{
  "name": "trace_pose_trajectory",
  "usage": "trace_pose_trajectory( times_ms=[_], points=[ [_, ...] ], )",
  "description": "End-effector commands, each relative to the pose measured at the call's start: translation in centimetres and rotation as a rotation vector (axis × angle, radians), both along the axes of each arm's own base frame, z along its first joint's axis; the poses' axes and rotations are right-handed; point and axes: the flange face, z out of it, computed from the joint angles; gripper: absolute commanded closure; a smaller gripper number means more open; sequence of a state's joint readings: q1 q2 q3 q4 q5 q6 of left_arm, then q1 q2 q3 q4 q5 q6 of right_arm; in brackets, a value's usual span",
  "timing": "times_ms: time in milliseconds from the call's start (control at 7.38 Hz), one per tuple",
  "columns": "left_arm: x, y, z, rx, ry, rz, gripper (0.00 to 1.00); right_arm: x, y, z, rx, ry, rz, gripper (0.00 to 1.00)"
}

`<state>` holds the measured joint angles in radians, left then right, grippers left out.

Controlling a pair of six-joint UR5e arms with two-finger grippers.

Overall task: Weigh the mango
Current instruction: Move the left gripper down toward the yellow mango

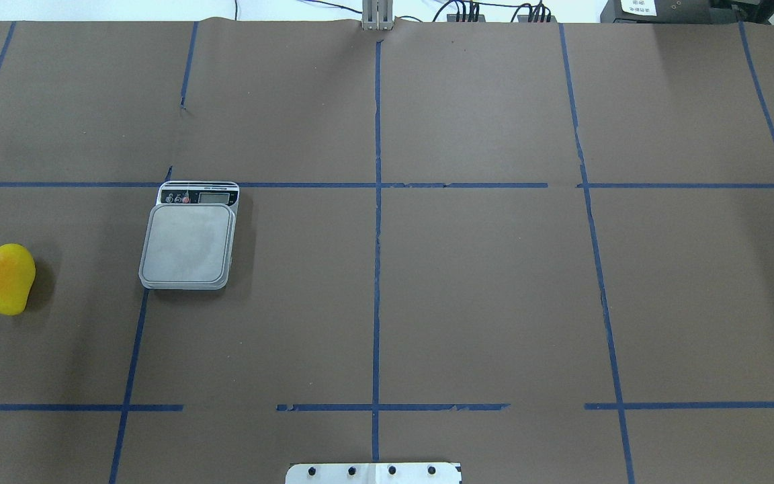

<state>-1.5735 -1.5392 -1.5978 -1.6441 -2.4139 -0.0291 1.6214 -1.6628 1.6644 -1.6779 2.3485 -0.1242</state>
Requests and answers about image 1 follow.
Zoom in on yellow mango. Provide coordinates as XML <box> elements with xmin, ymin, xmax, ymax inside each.
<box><xmin>0</xmin><ymin>244</ymin><xmax>36</xmax><ymax>317</ymax></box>

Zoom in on brown paper table cover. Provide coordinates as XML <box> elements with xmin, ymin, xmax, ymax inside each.
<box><xmin>0</xmin><ymin>18</ymin><xmax>774</xmax><ymax>483</ymax></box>

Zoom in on grey digital kitchen scale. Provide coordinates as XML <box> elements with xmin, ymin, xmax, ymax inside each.
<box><xmin>138</xmin><ymin>180</ymin><xmax>240</xmax><ymax>290</ymax></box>

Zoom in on black power strip left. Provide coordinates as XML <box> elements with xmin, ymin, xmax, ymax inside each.
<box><xmin>436</xmin><ymin>1</ymin><xmax>486</xmax><ymax>24</ymax></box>

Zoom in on black power strip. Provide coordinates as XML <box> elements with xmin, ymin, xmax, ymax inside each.
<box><xmin>511</xmin><ymin>1</ymin><xmax>556</xmax><ymax>24</ymax></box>
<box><xmin>436</xmin><ymin>1</ymin><xmax>486</xmax><ymax>24</ymax></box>

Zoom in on white metal mounting plate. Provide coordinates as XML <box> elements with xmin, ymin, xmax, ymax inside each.
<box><xmin>285</xmin><ymin>462</ymin><xmax>463</xmax><ymax>483</ymax></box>

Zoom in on black power strip right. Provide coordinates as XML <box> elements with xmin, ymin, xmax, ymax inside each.
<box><xmin>511</xmin><ymin>1</ymin><xmax>556</xmax><ymax>24</ymax></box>

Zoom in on dark grey equipment box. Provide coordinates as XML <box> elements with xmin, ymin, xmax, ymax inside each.
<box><xmin>599</xmin><ymin>1</ymin><xmax>712</xmax><ymax>25</ymax></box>

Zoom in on aluminium profile post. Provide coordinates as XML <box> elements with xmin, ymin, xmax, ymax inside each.
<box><xmin>361</xmin><ymin>0</ymin><xmax>395</xmax><ymax>31</ymax></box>

